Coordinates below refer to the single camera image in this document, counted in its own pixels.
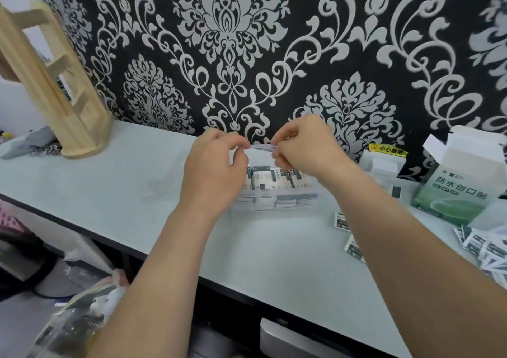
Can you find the wooden rack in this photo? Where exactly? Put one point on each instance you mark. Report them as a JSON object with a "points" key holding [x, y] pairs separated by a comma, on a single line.
{"points": [[59, 104]]}

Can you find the white appliance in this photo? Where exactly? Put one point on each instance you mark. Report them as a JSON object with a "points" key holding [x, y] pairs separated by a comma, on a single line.
{"points": [[293, 342]]}

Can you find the clear plastic lid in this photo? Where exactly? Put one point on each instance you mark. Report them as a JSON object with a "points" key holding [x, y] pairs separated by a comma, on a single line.
{"points": [[261, 147]]}

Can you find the clear plastic storage box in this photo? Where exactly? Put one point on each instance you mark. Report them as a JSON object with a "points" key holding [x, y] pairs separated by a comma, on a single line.
{"points": [[277, 199]]}

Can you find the black bin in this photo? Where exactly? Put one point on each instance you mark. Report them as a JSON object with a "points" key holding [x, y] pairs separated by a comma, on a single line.
{"points": [[19, 266]]}

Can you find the pink patterned cloth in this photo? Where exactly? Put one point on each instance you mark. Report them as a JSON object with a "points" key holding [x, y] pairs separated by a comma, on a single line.
{"points": [[10, 219]]}

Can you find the loose bandage packet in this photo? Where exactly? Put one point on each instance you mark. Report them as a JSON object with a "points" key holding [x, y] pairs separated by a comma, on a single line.
{"points": [[353, 249], [395, 192], [341, 221]]}

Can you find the person's left thumb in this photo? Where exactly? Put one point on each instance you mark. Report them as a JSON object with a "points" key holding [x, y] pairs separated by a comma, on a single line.
{"points": [[241, 160]]}

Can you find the grey cloth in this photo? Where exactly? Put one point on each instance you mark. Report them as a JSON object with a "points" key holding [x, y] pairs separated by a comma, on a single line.
{"points": [[27, 142]]}

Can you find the green and white bandage carton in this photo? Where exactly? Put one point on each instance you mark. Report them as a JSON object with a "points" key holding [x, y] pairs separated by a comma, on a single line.
{"points": [[455, 187]]}

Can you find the pile of bandage packets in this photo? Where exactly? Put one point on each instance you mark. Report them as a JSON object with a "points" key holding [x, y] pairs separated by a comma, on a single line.
{"points": [[487, 251]]}

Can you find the person's right hand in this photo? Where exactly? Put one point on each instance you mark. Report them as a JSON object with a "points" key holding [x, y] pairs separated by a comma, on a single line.
{"points": [[313, 148]]}

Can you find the person's right forearm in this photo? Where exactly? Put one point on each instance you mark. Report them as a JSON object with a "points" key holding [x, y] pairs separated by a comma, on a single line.
{"points": [[416, 270]]}

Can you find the person's left hand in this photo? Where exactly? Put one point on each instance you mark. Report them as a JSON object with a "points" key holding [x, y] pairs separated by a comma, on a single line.
{"points": [[210, 171]]}

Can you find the row of bandage packets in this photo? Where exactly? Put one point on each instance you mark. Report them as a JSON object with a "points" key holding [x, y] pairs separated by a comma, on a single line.
{"points": [[273, 183]]}

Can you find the yellow warning sticker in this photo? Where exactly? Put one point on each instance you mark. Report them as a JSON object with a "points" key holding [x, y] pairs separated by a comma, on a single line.
{"points": [[387, 150]]}

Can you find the person's right thumb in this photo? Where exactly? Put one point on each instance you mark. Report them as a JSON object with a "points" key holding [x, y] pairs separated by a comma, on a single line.
{"points": [[282, 158]]}

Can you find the person's left forearm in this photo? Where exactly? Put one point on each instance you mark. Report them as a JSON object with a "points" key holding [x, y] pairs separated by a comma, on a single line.
{"points": [[158, 290]]}

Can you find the small white open carton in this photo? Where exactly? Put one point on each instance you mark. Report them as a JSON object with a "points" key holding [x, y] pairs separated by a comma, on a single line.
{"points": [[382, 166]]}

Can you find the clear plastic bag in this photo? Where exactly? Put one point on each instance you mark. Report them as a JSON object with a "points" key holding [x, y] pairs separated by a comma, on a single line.
{"points": [[75, 322]]}

